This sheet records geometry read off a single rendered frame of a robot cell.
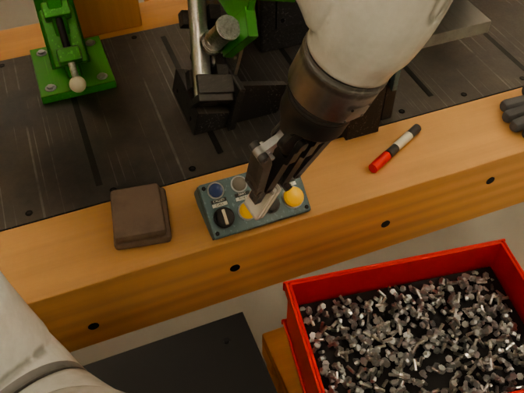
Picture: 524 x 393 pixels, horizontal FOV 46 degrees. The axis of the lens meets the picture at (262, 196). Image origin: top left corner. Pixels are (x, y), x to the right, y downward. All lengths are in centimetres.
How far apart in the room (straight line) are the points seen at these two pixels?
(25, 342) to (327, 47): 36
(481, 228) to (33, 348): 177
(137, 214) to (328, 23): 45
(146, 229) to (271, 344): 24
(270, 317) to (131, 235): 104
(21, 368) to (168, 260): 35
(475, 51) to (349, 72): 73
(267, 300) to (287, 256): 93
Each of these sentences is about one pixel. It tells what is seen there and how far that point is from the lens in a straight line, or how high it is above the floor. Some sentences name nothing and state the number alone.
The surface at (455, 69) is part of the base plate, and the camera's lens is 121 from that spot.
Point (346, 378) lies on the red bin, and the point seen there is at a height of 88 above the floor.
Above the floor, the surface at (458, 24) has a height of 113.
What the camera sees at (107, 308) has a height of 83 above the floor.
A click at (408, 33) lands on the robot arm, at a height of 131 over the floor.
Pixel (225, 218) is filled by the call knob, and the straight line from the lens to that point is 85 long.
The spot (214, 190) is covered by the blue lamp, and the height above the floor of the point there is 95.
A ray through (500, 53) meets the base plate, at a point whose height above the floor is 90.
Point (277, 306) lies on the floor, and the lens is 187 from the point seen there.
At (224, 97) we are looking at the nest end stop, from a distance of 100.
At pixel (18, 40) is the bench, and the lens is 136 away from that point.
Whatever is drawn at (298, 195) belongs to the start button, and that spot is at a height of 94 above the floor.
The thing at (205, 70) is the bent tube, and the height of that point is 99.
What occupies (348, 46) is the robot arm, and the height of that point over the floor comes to 129.
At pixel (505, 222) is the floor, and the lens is 221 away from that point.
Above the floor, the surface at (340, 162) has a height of 90.
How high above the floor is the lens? 159
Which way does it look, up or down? 48 degrees down
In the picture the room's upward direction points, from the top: straight up
